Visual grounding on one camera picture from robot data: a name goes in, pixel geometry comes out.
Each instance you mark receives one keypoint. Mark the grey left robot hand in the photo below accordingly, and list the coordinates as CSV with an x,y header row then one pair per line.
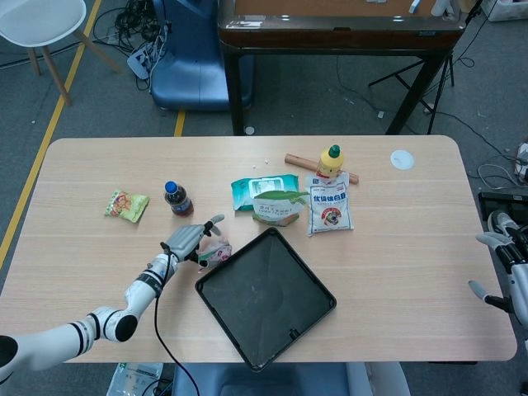
x,y
185,239

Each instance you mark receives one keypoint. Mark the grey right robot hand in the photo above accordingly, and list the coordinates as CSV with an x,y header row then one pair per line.
x,y
517,280

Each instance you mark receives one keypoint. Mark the pink white snack bag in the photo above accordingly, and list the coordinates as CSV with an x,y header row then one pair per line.
x,y
216,251

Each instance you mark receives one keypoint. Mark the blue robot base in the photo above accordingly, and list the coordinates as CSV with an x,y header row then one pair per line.
x,y
194,74

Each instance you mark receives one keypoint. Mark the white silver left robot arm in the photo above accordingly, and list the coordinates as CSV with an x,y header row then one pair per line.
x,y
140,288

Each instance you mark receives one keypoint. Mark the green snack packet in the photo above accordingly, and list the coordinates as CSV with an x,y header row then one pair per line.
x,y
125,205

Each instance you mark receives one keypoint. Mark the black plastic tray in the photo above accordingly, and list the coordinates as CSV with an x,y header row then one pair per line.
x,y
264,297

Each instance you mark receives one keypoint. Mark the grey sneaker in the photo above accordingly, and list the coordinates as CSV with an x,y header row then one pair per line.
x,y
501,222

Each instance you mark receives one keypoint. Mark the black flat floor plate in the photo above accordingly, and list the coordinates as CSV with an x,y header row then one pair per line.
x,y
503,202

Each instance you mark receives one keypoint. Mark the teal wet wipes pack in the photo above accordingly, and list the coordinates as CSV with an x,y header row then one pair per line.
x,y
251,185

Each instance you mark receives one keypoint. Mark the green white corn starch bag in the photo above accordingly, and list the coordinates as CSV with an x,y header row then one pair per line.
x,y
276,210

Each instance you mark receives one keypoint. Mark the wooden rolling pin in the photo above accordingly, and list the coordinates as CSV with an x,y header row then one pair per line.
x,y
301,160

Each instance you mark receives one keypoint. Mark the white sugar bag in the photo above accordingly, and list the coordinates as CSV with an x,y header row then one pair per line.
x,y
330,210

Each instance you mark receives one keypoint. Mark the clear plastic bag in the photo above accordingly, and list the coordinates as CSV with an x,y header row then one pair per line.
x,y
136,379

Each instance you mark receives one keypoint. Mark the yellow squeeze bottle green cap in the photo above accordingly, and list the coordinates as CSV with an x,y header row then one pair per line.
x,y
330,163

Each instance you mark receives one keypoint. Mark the blue grey robot torso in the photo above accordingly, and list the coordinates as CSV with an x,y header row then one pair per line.
x,y
268,381

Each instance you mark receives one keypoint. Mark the white round table grommet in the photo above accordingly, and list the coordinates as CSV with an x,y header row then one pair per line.
x,y
402,159

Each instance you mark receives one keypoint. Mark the black tripod stand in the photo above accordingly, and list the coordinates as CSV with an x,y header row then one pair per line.
x,y
429,82

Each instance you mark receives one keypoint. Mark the brown mahjong table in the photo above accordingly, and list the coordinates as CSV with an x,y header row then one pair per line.
x,y
330,35

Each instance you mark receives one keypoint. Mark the white chair with wooden legs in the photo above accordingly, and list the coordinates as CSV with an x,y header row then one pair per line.
x,y
37,20

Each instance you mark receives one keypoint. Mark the single blue mahjong tile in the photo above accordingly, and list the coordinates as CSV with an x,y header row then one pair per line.
x,y
414,6

